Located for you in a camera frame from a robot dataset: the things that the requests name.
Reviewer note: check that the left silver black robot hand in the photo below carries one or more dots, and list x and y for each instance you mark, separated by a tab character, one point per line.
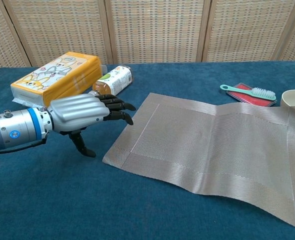
77	111

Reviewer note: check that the grey-brown woven placemat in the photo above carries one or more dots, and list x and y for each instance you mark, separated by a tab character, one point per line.
212	150

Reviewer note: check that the yellow corgi print tissue pack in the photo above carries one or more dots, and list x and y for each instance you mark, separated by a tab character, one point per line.
60	80

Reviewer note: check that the plastic tea bottle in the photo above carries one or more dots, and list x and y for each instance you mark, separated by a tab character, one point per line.
115	80

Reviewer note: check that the woven wooden folding screen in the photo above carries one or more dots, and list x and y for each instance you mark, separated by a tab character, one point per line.
152	30

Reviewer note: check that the flat red plastic case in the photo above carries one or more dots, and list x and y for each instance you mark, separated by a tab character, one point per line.
250	103

